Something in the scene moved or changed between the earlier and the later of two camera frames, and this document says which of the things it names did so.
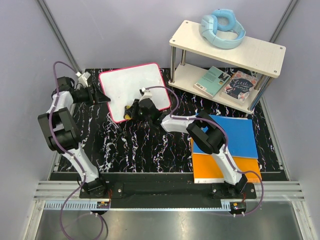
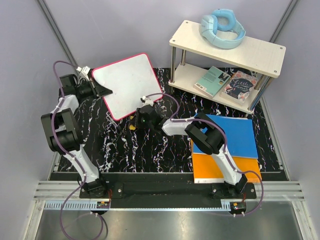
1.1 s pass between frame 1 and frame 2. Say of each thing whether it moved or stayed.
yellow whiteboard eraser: moved
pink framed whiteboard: moved
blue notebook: stayed
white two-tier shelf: stayed
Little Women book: stayed
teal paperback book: stayed
